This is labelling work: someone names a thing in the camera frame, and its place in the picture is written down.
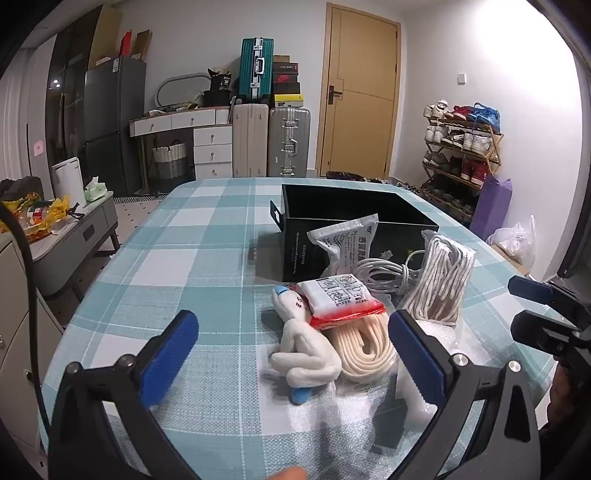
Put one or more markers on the wooden door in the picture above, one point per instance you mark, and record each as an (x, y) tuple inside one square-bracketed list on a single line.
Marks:
[(360, 69)]

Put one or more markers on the white plush toy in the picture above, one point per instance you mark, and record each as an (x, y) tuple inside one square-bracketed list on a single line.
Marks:
[(300, 355)]

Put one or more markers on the pile of dark shoes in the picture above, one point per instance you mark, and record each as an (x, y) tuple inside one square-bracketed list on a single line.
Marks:
[(351, 176)]

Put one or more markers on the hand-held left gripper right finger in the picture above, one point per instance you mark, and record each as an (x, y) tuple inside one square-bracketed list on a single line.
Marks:
[(415, 355)]

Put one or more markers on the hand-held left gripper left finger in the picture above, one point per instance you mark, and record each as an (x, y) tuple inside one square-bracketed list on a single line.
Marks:
[(168, 364)]

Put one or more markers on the cardboard boxes on refrigerator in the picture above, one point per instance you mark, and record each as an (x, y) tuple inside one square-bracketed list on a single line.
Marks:
[(108, 37)]

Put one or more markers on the oval white frame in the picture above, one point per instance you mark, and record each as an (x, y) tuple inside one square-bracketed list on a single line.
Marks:
[(159, 90)]

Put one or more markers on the white desk with drawers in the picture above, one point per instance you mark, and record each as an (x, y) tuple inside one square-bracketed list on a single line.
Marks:
[(212, 147)]

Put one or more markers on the striped mat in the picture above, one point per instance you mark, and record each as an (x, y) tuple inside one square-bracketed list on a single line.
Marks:
[(138, 197)]

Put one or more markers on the brown shoe box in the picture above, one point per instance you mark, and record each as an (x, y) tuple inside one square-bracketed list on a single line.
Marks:
[(281, 59)]

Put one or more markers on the silver medicine packet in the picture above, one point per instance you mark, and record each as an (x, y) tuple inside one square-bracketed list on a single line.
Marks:
[(341, 249)]

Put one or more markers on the black paper bag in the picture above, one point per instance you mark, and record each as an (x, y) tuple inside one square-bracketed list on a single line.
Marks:
[(219, 81)]

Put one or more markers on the person's left hand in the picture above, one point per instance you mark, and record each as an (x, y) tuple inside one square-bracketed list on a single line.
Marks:
[(288, 474)]

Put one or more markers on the black shoe box red logo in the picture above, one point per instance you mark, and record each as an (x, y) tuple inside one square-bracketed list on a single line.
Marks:
[(285, 78)]

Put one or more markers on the white appliance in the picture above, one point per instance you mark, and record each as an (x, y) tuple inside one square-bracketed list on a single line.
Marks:
[(68, 182)]

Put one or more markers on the white cabinet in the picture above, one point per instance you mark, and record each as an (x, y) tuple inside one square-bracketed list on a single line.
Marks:
[(18, 346)]

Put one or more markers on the woven basket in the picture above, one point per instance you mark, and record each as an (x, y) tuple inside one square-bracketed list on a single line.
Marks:
[(168, 159)]

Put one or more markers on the wooden shoe rack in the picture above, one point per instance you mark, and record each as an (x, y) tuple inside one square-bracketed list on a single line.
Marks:
[(496, 147)]

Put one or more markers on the yellow snack bags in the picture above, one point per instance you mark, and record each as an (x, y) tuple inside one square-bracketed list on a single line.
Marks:
[(41, 217)]

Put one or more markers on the grey refrigerator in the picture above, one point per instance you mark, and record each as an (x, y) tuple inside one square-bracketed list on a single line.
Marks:
[(115, 124)]

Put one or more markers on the silver suitcase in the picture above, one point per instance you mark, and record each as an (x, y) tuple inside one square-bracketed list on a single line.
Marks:
[(288, 138)]

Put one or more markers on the dark glass cabinet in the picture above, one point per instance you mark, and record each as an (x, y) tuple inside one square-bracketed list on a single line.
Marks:
[(69, 92)]

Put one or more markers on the beige suitcase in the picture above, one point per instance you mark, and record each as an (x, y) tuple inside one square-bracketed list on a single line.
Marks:
[(249, 138)]

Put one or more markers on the green tissue pack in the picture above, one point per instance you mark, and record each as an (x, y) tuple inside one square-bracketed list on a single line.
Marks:
[(96, 190)]

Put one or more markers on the teal suitcase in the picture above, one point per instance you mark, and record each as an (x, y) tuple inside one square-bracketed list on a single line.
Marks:
[(254, 69)]

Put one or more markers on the purple bag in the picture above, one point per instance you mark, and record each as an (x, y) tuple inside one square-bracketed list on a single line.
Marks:
[(494, 207)]

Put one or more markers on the white plastic bag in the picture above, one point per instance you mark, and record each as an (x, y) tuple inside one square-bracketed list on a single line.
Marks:
[(512, 240)]

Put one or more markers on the red and white packet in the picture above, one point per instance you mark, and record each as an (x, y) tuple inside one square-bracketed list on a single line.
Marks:
[(339, 297)]

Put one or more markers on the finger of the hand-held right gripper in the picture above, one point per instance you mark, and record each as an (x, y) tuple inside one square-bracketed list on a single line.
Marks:
[(531, 290), (540, 330)]

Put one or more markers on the blue bag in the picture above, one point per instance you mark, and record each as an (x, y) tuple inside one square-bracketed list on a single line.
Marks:
[(487, 116)]

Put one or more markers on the black cardboard box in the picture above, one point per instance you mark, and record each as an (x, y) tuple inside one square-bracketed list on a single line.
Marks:
[(295, 244)]

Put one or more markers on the rows of sneakers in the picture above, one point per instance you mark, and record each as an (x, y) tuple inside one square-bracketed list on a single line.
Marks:
[(461, 138)]

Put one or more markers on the grey coffee table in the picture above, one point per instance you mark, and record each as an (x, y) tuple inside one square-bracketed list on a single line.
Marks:
[(74, 244)]

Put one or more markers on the dark cloth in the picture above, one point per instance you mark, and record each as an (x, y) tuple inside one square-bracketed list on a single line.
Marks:
[(21, 188)]

